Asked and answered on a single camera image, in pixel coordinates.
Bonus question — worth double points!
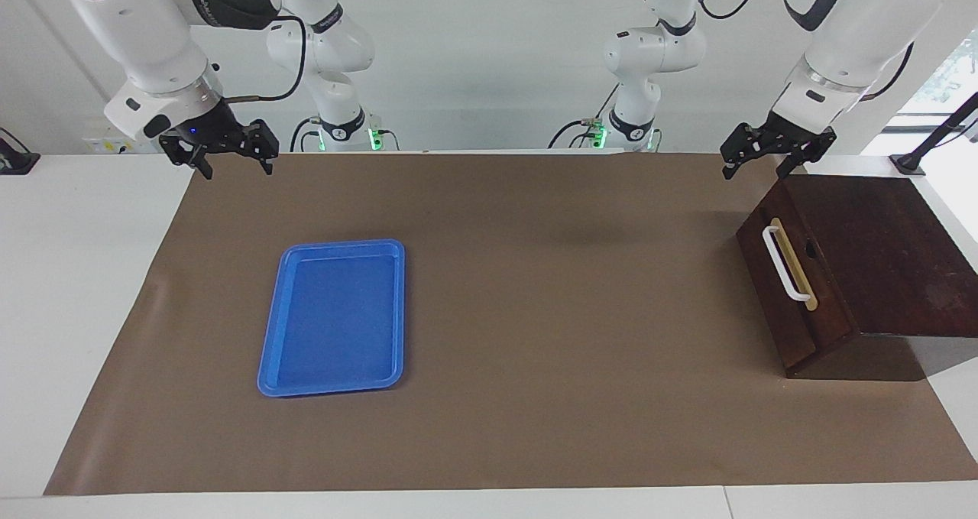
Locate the black base cable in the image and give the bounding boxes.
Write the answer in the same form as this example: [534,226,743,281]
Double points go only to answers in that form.
[290,116,320,153]
[547,83,621,150]

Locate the blue plastic tray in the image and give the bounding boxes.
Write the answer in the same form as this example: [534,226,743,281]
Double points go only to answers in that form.
[257,238,406,397]

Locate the wooden drawer with white handle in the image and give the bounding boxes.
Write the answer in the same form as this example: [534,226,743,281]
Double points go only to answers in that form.
[737,190,858,372]

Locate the brown table mat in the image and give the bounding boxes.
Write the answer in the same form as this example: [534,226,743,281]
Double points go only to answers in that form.
[44,151,978,497]

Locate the dark wooden drawer cabinet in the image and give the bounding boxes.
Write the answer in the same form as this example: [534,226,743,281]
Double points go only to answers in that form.
[736,174,978,381]

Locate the bright window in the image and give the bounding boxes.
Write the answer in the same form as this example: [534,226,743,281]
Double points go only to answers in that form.
[894,34,978,134]

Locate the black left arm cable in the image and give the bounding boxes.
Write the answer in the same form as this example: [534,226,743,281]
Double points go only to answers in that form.
[690,0,915,101]

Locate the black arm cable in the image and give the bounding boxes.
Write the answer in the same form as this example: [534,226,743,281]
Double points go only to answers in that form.
[690,0,915,101]
[222,15,308,104]

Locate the black camera stand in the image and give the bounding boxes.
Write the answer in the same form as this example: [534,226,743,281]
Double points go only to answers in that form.
[0,127,40,176]
[890,91,978,177]

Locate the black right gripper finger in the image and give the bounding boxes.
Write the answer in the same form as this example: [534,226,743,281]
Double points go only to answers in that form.
[243,119,280,176]
[159,133,214,180]

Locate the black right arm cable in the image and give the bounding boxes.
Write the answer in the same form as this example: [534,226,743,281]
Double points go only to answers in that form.
[222,15,308,104]

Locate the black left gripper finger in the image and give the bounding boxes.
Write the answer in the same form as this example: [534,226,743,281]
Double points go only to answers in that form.
[776,128,837,180]
[721,123,766,180]

